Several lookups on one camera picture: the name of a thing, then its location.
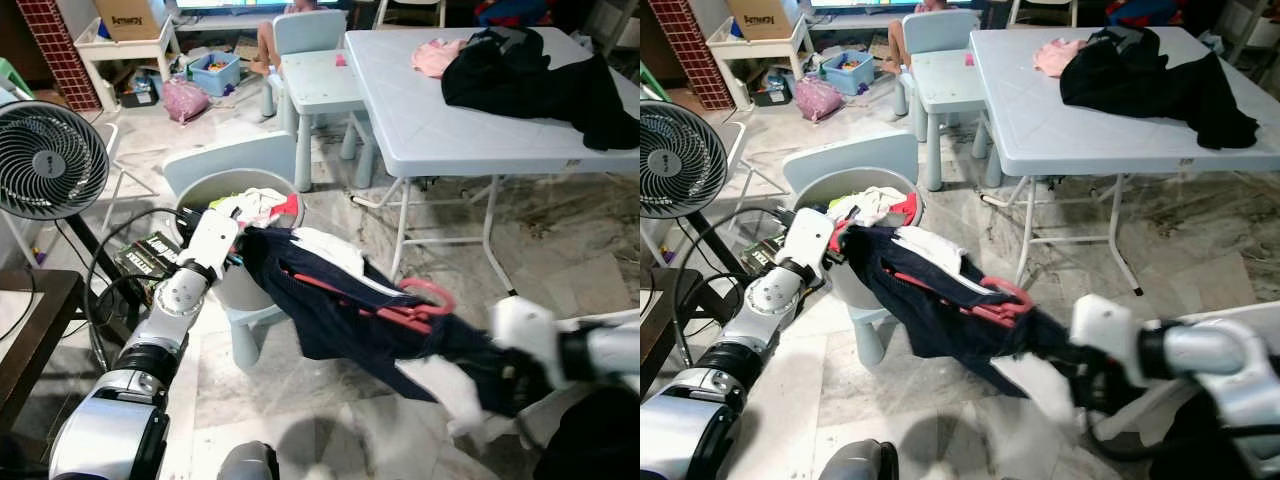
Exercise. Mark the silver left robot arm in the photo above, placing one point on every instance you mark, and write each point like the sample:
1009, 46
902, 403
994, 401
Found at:
170, 300
770, 300

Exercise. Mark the grey laundry basin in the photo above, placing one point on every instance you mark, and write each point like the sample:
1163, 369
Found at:
860, 185
230, 185

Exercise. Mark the small light blue table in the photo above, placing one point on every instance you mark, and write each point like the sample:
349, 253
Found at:
945, 80
320, 85

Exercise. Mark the dark brown wooden table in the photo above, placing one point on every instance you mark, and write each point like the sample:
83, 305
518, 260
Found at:
40, 300
665, 300

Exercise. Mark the pink bag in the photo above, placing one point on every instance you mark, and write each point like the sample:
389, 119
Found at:
818, 100
185, 100

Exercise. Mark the white folding chair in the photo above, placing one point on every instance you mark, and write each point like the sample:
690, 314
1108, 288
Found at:
110, 140
737, 140

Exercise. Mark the robot left leg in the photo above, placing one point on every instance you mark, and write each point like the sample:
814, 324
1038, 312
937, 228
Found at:
855, 465
248, 465

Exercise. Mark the seated child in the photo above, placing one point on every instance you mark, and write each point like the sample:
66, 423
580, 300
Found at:
897, 45
265, 45

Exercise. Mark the navy and white garment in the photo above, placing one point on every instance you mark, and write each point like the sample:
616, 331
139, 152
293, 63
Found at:
880, 255
275, 255

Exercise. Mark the green and black box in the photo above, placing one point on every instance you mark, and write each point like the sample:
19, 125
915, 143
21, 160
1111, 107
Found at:
150, 255
762, 255

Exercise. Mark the pink plastic hanger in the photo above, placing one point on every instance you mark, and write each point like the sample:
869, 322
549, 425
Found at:
425, 320
1000, 315

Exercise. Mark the white low shelf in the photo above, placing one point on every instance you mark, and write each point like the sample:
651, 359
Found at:
760, 47
125, 50

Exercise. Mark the white high chair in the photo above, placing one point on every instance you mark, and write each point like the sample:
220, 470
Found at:
1040, 10
410, 10

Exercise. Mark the light blue child chair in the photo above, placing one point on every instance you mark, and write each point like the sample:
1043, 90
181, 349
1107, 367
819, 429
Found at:
230, 150
940, 30
850, 150
310, 30

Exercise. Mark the bright television screen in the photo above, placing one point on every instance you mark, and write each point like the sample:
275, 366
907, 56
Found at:
870, 3
250, 3

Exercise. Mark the blue toy bin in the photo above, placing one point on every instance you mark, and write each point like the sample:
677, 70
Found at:
848, 80
213, 82

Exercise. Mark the black toy crate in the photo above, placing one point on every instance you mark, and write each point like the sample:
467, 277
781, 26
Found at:
770, 92
140, 95

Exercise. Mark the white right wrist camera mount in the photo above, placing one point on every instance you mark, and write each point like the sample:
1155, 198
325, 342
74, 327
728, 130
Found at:
1100, 330
525, 330

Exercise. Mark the cardboard box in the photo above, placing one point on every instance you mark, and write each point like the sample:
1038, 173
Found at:
762, 18
130, 18

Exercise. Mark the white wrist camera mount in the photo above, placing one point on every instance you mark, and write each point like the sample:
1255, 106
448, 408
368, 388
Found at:
210, 240
1100, 330
525, 330
805, 240

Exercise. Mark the black garment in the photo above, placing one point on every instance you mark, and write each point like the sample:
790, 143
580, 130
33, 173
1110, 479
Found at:
1150, 85
530, 85

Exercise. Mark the black standing fan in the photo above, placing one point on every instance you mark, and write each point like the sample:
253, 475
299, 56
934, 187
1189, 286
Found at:
680, 160
50, 160

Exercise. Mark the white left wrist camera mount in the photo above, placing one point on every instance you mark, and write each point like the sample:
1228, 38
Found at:
210, 240
805, 240

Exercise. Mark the pink garment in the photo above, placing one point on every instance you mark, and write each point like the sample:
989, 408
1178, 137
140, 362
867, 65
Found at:
1055, 58
435, 58

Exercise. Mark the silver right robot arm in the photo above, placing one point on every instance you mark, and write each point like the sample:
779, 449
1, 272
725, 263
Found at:
605, 350
1200, 350

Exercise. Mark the light blue folding table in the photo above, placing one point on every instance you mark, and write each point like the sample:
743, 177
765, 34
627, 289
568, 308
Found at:
1050, 130
430, 130

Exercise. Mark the red brick pattern panel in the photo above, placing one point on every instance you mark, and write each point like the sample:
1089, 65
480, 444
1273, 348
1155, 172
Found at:
690, 50
55, 50

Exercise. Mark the red and blue toy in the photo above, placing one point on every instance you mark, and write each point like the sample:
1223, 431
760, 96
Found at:
1140, 12
510, 12

